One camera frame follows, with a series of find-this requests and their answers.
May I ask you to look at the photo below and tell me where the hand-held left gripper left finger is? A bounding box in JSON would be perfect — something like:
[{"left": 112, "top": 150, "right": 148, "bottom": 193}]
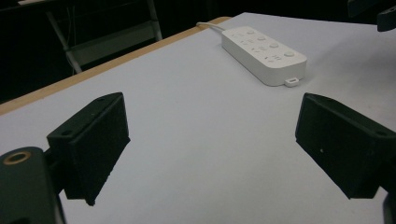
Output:
[{"left": 46, "top": 91, "right": 132, "bottom": 207}]

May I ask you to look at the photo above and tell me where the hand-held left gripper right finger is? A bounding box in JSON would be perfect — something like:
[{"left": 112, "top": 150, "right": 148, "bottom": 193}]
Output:
[{"left": 294, "top": 91, "right": 396, "bottom": 200}]

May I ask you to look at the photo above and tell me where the metal stand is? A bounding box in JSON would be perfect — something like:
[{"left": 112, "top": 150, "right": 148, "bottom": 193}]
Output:
[{"left": 45, "top": 0, "right": 163, "bottom": 75}]

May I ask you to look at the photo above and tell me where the white power strip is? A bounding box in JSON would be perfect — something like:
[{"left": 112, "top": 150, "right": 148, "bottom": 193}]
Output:
[{"left": 220, "top": 25, "right": 308, "bottom": 88}]

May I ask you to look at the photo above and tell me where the white power strip cable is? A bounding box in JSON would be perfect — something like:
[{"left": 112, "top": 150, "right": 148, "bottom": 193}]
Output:
[{"left": 195, "top": 21, "right": 226, "bottom": 32}]

